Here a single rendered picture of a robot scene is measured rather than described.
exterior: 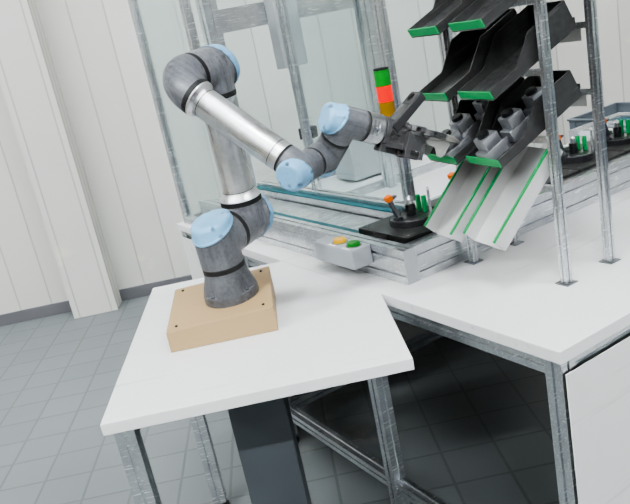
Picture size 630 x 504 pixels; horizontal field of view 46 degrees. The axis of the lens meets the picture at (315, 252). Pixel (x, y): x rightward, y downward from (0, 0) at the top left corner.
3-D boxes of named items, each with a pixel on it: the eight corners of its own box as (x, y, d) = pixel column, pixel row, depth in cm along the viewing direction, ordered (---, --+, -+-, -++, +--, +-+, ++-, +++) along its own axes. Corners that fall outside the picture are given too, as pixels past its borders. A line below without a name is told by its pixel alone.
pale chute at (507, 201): (505, 251, 177) (493, 242, 175) (474, 241, 189) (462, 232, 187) (564, 151, 178) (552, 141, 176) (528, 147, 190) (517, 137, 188)
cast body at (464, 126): (465, 145, 190) (452, 124, 187) (455, 144, 194) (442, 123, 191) (487, 125, 192) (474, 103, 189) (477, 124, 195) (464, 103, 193)
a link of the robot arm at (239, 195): (218, 251, 206) (165, 55, 185) (249, 229, 217) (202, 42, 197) (252, 253, 200) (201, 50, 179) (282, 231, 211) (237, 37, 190)
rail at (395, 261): (408, 285, 203) (402, 248, 200) (257, 240, 277) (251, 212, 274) (423, 278, 206) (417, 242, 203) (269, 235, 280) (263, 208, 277)
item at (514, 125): (515, 142, 178) (502, 119, 175) (504, 141, 182) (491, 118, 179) (539, 121, 179) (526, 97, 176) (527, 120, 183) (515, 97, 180)
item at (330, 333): (103, 436, 161) (99, 425, 160) (154, 295, 247) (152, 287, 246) (414, 369, 163) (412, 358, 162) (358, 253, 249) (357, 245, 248)
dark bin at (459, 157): (457, 165, 185) (442, 142, 182) (429, 160, 197) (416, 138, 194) (534, 96, 189) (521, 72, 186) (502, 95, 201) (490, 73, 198)
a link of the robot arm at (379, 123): (361, 110, 180) (376, 111, 173) (377, 114, 182) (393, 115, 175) (354, 140, 181) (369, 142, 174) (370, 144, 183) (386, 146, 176)
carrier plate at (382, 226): (408, 245, 208) (407, 238, 207) (359, 234, 228) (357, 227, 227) (470, 220, 219) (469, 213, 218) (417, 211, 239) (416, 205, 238)
